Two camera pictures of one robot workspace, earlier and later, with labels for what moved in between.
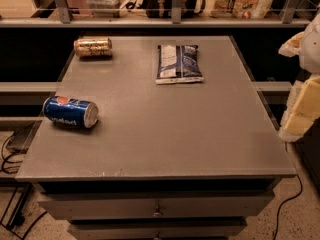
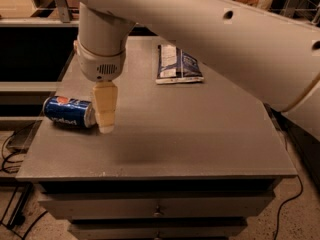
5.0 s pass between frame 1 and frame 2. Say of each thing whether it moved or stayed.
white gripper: moved
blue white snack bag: stayed
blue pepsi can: stayed
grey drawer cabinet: stayed
